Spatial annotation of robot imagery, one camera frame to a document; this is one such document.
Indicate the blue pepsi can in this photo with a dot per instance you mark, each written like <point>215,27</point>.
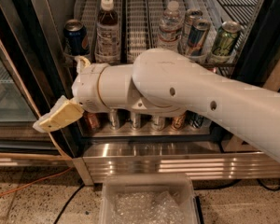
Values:
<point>76,37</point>

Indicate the brown can bottom shelf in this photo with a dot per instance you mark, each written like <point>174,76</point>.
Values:
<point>92,120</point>

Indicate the green soda can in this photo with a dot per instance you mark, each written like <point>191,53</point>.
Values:
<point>227,36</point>

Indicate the clear water bottle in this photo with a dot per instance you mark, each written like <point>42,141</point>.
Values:
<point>170,26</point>

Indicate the orange gold can bottom shelf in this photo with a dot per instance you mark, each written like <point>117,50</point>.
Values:
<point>178,122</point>

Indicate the blue white can bottom shelf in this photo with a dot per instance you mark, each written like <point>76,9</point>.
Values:
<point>196,120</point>

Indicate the silver can rear top shelf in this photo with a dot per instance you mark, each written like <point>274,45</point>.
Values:
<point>191,16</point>

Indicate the white wire shelf rack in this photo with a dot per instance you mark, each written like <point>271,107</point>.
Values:
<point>138,22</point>

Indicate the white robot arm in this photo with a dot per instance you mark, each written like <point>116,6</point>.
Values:
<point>161,82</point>

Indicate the brown tea bottle white cap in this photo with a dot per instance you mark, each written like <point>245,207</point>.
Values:
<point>107,28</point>

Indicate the blue silver energy drink can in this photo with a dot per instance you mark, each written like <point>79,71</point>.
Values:
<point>196,39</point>

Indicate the silver can bottom shelf centre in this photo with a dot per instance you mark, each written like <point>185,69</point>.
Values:
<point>135,120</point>

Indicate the steel glass-door fridge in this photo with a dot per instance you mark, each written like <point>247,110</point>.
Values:
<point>35,73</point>

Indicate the silver can bottom shelf left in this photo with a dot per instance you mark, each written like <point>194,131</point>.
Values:
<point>113,118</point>

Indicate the clear plastic bin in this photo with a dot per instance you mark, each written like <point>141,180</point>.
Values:
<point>148,199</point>

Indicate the silver white can bottom shelf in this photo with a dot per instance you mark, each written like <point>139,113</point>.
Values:
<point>157,123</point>

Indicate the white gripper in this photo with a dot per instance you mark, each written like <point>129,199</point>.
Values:
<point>85,88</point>

